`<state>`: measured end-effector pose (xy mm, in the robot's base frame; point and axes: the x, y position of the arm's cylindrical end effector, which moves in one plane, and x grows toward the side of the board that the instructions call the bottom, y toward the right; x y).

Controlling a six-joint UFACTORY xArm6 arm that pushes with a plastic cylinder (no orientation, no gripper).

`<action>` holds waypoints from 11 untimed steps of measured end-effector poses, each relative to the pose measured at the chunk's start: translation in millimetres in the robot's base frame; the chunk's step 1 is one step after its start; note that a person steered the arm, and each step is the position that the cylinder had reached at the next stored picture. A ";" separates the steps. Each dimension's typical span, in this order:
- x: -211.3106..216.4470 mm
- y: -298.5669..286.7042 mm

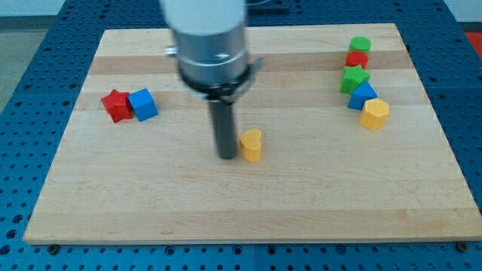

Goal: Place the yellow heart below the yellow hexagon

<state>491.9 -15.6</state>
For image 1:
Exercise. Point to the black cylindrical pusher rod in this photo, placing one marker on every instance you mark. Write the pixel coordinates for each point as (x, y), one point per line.
(223, 128)

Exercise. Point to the yellow heart block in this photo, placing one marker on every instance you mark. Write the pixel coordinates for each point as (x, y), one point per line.
(250, 145)

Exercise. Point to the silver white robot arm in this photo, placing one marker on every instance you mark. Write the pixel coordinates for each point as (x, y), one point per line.
(213, 58)

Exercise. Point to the yellow hexagon block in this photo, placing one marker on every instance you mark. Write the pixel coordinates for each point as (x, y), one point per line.
(374, 114)

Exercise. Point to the blue cube block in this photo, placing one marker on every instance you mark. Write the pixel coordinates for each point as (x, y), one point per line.
(143, 104)

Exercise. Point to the red star block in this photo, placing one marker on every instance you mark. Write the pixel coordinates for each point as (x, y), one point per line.
(117, 105)

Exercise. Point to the wooden board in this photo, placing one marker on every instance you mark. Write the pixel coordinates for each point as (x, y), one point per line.
(322, 177)

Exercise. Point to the green star block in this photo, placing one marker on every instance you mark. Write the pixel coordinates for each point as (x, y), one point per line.
(352, 78)

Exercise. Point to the red cylinder block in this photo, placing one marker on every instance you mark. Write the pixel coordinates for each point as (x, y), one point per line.
(355, 58)

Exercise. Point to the blue triangle block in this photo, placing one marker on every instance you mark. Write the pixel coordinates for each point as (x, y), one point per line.
(360, 95)

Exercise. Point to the green cylinder block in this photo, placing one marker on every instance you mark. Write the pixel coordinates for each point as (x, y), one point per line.
(360, 44)

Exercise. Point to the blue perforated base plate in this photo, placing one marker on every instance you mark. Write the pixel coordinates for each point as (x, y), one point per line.
(34, 119)

